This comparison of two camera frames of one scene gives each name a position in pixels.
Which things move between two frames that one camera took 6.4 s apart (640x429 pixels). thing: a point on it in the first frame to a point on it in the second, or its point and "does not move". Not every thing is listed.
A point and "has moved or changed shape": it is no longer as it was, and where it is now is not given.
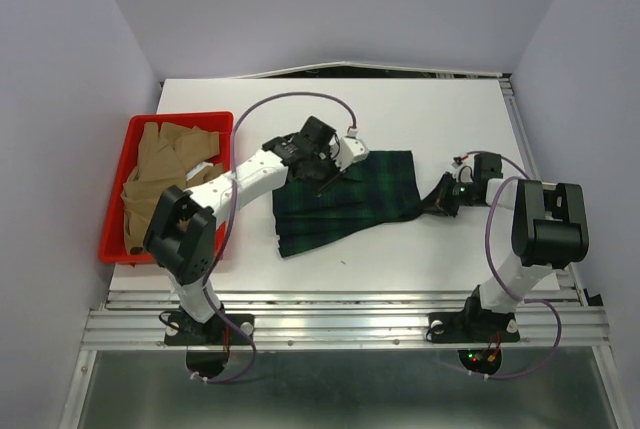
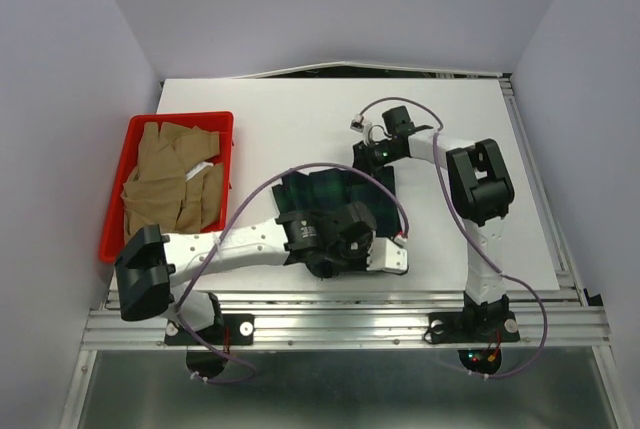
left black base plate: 207,343 does not move
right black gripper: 442,199 to 371,161
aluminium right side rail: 565,272 does not move
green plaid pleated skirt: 377,192 has moved or changed shape
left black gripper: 334,173 to 361,264
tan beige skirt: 164,158 does not move
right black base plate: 473,324 does not move
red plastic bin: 114,247 does not move
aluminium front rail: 338,321 does not move
